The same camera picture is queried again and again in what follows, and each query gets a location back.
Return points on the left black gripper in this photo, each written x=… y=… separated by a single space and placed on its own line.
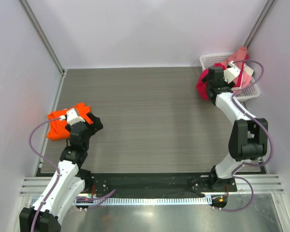
x=96 y=125

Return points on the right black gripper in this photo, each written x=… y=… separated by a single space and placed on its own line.
x=229 y=85

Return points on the crimson red t shirt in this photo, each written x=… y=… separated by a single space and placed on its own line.
x=205 y=85

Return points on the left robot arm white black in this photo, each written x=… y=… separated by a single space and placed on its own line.
x=68 y=180

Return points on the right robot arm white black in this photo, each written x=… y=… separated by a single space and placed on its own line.
x=248 y=139

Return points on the white plastic basket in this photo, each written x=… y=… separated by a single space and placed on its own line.
x=209 y=60

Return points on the light pink t shirt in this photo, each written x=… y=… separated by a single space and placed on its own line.
x=245 y=81

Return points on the salmon pink t shirt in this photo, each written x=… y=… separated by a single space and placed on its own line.
x=240 y=54

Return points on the folded orange t shirt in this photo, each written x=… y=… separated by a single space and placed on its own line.
x=57 y=129

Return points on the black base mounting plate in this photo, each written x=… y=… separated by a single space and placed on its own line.
x=141 y=182

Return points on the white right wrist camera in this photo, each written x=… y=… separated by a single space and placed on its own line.
x=231 y=72

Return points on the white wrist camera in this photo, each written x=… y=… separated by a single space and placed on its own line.
x=72 y=117
x=231 y=72

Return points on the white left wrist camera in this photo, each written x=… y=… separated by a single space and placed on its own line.
x=72 y=117

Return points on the right aluminium frame post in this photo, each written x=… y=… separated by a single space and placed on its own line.
x=267 y=8

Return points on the aluminium frame post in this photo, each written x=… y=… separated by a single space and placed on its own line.
x=37 y=27
x=267 y=8

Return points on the white slotted cable duct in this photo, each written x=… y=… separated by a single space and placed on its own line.
x=131 y=201

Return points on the aluminium front rail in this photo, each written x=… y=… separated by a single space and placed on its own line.
x=261 y=184

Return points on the left aluminium frame post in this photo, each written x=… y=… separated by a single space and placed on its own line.
x=37 y=27

